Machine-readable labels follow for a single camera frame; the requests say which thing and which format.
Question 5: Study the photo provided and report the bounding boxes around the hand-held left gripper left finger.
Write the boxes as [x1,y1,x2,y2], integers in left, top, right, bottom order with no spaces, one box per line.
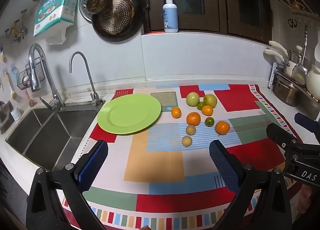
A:
[26,140,109,230]

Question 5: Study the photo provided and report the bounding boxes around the large chrome faucet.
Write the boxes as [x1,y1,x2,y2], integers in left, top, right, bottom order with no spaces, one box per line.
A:
[28,43,65,111]

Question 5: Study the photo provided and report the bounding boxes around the green apple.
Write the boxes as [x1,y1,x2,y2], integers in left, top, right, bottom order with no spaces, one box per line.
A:
[186,92,200,107]
[203,94,217,108]

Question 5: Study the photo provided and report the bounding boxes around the stainless steel pot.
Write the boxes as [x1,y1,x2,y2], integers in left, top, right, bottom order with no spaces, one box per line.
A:
[272,76,300,107]

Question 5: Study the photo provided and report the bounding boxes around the colourful patchwork table mat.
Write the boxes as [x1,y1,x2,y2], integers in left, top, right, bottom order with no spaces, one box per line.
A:
[61,84,304,230]

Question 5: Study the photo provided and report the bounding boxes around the person's right hand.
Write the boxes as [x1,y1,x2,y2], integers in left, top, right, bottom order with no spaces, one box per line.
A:
[298,184,315,215]

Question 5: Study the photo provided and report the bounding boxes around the dark wooden window frame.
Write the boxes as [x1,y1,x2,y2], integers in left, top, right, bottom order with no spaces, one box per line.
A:
[138,0,273,44]

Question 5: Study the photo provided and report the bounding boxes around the long-handled dish brush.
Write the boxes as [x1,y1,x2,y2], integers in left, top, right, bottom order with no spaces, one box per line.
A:
[2,68,18,101]

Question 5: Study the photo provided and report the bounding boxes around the black wire basket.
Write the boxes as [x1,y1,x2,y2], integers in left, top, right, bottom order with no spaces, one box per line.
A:
[17,57,42,91]

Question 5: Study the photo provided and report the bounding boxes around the metal ladle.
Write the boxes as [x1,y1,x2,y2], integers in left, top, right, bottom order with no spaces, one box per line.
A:
[292,22,309,86]

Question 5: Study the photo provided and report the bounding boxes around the dark orange mandarin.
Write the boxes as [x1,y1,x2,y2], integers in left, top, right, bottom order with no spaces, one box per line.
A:
[186,112,201,126]

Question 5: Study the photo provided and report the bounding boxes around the metal dish rack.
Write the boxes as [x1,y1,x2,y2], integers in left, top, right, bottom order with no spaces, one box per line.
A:
[268,62,320,120]

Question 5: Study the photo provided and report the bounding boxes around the green plate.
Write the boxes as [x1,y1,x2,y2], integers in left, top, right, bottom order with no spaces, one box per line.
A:
[97,94,162,135]

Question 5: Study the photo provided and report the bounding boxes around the thin gooseneck faucet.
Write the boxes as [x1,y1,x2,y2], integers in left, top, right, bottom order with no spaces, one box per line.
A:
[69,52,106,107]

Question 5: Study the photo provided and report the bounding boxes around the bright smooth orange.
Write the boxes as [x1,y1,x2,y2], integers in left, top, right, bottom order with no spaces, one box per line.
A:
[215,120,230,135]

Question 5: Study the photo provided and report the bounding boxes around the white-handled knife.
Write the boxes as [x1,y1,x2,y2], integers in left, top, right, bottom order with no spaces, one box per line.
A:
[269,41,288,56]
[263,49,290,68]

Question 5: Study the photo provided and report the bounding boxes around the yellow wall hooks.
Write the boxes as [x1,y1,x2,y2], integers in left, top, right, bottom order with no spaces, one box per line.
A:
[4,9,29,44]

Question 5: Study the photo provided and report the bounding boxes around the black frying pan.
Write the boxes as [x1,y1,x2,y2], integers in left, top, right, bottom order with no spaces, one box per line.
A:
[91,0,144,42]

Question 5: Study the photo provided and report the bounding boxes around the teal paper towel pack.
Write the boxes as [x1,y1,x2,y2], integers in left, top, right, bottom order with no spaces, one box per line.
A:
[33,0,79,45]

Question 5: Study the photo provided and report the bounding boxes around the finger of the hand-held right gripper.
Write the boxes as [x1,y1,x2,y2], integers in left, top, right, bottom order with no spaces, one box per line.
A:
[294,112,320,140]
[266,123,303,149]

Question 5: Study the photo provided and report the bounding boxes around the white pump bottle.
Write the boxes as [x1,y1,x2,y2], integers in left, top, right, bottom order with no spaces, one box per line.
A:
[162,0,179,33]

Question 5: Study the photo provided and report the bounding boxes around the stainless steel sink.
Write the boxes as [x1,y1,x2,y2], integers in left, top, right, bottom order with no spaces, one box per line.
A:
[5,107,101,171]

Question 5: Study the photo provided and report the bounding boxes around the white cup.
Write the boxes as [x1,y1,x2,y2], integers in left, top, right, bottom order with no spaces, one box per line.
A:
[10,106,23,122]

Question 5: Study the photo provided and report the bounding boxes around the white ceramic jug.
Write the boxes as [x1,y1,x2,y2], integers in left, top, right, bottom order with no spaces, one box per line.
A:
[306,65,320,95]

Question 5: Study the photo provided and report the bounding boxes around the copper perforated strainer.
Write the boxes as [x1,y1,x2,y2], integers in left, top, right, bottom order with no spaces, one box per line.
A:
[96,0,136,35]

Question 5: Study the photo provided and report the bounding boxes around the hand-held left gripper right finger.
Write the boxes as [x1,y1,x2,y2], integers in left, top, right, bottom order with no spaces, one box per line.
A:
[209,140,293,230]

